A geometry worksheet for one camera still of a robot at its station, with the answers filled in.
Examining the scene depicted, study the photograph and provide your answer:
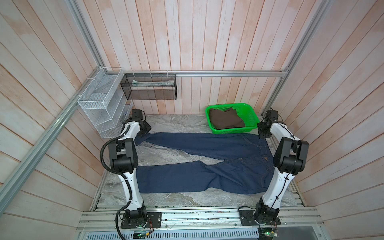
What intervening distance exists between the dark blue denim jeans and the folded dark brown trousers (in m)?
0.06

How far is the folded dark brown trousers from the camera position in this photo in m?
1.07

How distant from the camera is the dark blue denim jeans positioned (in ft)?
2.80
